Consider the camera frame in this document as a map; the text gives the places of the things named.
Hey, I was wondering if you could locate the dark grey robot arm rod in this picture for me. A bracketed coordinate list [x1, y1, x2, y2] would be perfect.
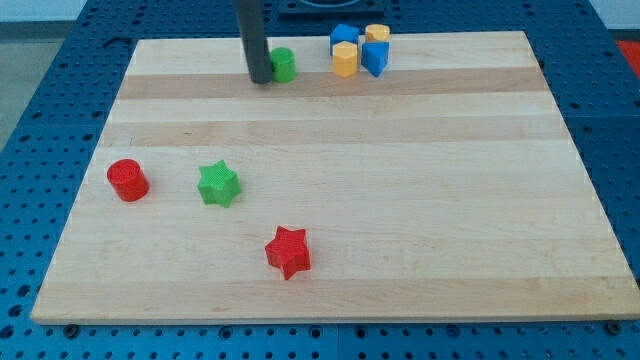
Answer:
[234, 0, 272, 85]

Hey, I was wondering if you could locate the red star block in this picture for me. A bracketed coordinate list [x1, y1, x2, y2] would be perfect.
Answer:
[265, 226, 312, 281]

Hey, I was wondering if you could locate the green star block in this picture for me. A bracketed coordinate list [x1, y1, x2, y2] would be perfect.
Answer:
[197, 160, 242, 208]

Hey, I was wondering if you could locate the light wooden board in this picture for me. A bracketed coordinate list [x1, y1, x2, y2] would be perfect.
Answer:
[31, 31, 639, 325]

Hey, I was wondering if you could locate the green cylinder block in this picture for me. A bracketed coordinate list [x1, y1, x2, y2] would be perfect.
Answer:
[270, 47, 297, 83]

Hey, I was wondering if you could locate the yellow hexagon block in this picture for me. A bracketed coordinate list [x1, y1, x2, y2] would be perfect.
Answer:
[332, 41, 359, 77]

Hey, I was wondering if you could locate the blue triangle block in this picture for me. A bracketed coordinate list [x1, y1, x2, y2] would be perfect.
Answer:
[361, 42, 390, 78]

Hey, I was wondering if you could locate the blue cube block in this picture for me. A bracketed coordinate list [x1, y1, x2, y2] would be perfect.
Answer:
[329, 24, 359, 54]

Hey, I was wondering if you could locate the yellow cylinder block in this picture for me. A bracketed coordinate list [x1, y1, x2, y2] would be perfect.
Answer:
[365, 24, 391, 43]

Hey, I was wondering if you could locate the red cylinder block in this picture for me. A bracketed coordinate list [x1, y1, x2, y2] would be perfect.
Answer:
[107, 158, 150, 202]

